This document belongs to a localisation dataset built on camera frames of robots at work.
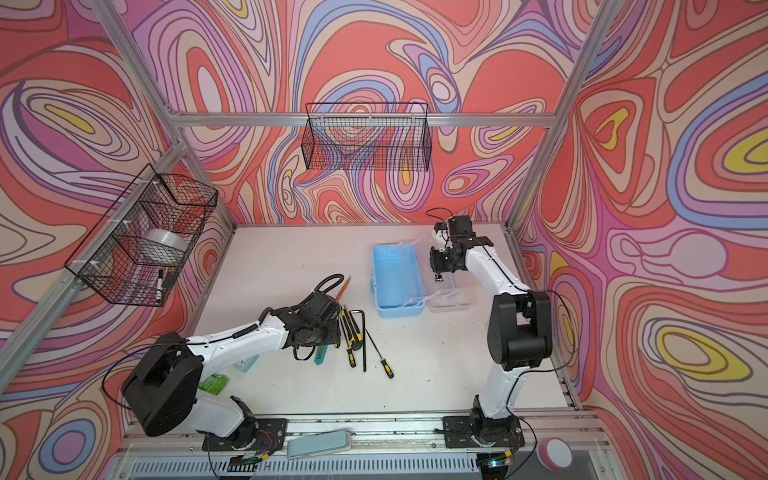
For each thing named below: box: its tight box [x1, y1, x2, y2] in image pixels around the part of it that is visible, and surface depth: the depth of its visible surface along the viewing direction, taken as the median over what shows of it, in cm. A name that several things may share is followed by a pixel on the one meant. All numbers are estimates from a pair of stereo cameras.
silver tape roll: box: [143, 228, 188, 251], surface depth 75 cm
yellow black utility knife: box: [346, 309, 363, 351], surface depth 91 cm
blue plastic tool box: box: [370, 243, 477, 318], surface depth 99 cm
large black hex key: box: [350, 309, 367, 372], surface depth 91 cm
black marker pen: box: [156, 269, 164, 304], surface depth 74 cm
